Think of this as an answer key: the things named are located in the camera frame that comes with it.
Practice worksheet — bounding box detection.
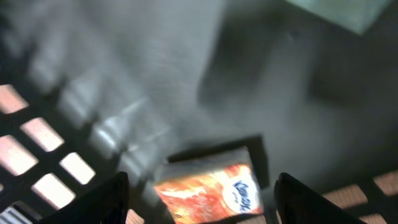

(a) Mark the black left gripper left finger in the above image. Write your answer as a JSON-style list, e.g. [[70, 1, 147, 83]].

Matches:
[[37, 172, 129, 224]]

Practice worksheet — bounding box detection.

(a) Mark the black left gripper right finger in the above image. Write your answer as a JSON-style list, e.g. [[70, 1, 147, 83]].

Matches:
[[274, 172, 365, 224]]

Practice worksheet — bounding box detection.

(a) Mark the small orange snack box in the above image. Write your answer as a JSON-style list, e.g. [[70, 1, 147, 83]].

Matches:
[[154, 147, 263, 223]]

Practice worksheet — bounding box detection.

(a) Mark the grey plastic mesh basket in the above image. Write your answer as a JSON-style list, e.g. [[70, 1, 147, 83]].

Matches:
[[1, 1, 397, 223]]

